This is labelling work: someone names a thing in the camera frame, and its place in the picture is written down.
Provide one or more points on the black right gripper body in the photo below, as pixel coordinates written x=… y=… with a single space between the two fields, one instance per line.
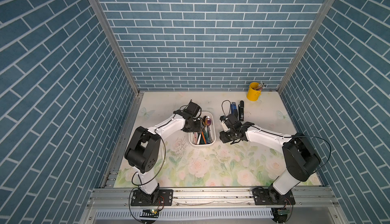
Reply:
x=227 y=136

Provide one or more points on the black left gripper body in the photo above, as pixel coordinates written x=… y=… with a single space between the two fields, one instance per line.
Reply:
x=195 y=126

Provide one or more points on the rainbow iridescent spoon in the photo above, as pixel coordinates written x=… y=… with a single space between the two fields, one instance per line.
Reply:
x=208 y=121

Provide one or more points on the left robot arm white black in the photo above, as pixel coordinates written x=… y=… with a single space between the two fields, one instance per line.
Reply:
x=143 y=148

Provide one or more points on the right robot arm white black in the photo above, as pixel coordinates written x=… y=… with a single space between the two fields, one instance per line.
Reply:
x=301 y=158

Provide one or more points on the white plastic storage box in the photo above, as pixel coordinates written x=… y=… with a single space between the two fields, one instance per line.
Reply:
x=213 y=132

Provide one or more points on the blue stapler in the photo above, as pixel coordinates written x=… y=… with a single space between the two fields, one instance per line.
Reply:
x=234 y=109

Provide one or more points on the black stapler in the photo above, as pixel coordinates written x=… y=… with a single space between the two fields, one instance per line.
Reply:
x=241 y=110

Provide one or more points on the yellow pen cup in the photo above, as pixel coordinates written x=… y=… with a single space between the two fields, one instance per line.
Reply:
x=253 y=94

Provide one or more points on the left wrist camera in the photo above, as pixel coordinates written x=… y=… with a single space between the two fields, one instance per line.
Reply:
x=192 y=108

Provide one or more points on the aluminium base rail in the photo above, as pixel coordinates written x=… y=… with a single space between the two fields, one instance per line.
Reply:
x=216 y=197

